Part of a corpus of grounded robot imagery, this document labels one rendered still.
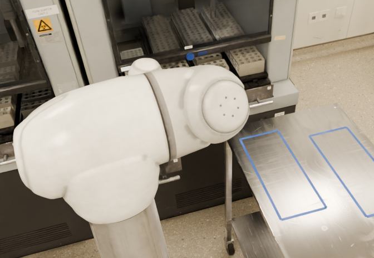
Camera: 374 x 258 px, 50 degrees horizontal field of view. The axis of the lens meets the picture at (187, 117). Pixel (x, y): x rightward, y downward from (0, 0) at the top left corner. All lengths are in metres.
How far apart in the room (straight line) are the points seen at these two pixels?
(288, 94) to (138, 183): 1.27
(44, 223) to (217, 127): 1.55
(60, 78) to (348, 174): 1.04
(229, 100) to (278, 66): 1.24
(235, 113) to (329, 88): 2.54
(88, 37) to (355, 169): 0.98
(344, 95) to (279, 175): 1.75
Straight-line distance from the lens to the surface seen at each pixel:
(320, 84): 3.05
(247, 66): 1.65
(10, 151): 1.64
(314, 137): 1.43
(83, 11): 1.40
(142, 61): 1.09
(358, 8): 3.35
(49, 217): 1.94
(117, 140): 0.50
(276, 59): 1.71
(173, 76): 0.53
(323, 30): 3.27
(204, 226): 2.15
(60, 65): 1.50
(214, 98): 0.49
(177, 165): 1.39
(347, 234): 1.21
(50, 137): 0.51
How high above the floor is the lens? 1.80
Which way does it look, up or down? 42 degrees down
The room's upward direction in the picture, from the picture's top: 5 degrees counter-clockwise
